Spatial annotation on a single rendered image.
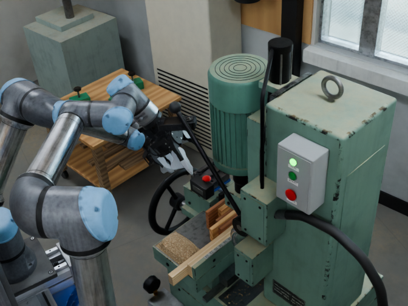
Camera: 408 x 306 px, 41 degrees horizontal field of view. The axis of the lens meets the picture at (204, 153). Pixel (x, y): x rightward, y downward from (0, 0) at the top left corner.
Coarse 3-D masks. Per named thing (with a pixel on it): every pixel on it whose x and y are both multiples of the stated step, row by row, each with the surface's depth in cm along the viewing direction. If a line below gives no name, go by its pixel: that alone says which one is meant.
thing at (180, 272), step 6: (228, 228) 176; (222, 234) 174; (216, 240) 172; (204, 246) 170; (198, 252) 168; (192, 258) 167; (186, 264) 165; (174, 270) 163; (180, 270) 163; (186, 270) 165; (168, 276) 163; (174, 276) 162; (180, 276) 164; (174, 282) 163
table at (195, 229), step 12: (192, 216) 192; (204, 216) 187; (180, 228) 183; (192, 228) 182; (204, 228) 182; (192, 240) 178; (204, 240) 178; (156, 252) 177; (168, 264) 174; (216, 264) 169; (228, 264) 175; (204, 276) 167; (216, 276) 172; (192, 288) 169
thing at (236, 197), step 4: (232, 184) 173; (228, 188) 172; (232, 188) 172; (232, 192) 170; (236, 192) 170; (232, 196) 170; (236, 196) 169; (228, 200) 173; (236, 200) 170; (228, 204) 174; (232, 208) 174; (240, 208) 170
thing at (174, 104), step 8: (176, 104) 149; (176, 112) 150; (184, 120) 150; (192, 136) 150; (200, 144) 151; (200, 152) 151; (208, 160) 151; (216, 176) 151; (224, 184) 151; (224, 192) 151; (232, 200) 151; (240, 216) 150; (240, 224) 149; (240, 232) 151
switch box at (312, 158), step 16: (288, 144) 120; (304, 144) 120; (288, 160) 120; (304, 160) 117; (320, 160) 117; (304, 176) 119; (320, 176) 120; (304, 192) 122; (320, 192) 124; (304, 208) 124
